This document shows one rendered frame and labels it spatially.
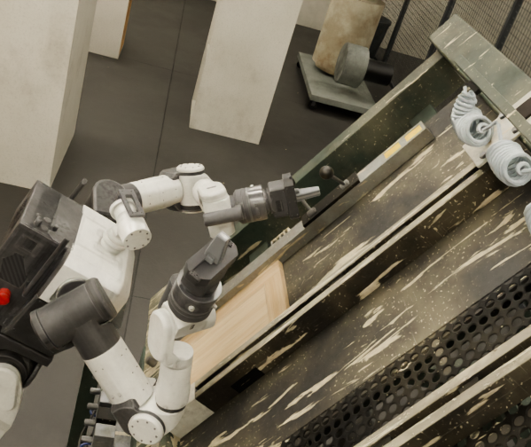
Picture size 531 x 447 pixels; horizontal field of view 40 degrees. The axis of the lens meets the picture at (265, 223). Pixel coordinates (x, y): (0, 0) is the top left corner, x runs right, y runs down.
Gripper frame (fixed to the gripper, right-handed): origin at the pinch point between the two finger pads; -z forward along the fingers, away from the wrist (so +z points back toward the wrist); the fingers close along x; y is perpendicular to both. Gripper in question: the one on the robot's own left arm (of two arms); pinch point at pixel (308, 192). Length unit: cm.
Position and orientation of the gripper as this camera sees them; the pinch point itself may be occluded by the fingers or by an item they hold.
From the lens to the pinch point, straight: 181.3
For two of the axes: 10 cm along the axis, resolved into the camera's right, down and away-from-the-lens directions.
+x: 1.8, 8.4, 5.2
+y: 0.8, 5.1, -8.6
